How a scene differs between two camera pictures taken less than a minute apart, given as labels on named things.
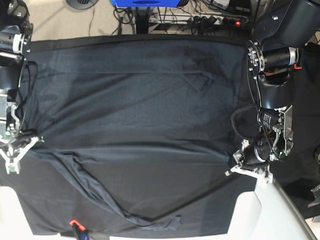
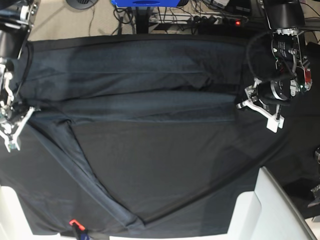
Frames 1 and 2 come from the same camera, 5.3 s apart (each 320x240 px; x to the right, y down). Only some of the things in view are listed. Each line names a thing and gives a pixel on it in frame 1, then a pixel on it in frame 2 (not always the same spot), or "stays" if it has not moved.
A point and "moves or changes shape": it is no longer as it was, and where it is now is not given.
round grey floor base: x=81 y=4 stays
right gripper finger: x=228 y=173 -> x=239 y=105
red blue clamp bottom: x=81 y=232 stays
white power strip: x=190 y=18 stays
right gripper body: x=250 y=154 -> x=273 y=92
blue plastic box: x=126 y=3 stays
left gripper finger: x=38 y=138 -> x=33 y=109
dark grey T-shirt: x=135 y=135 moves or changes shape
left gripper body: x=16 y=144 -> x=11 y=115
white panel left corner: x=14 y=224 stays
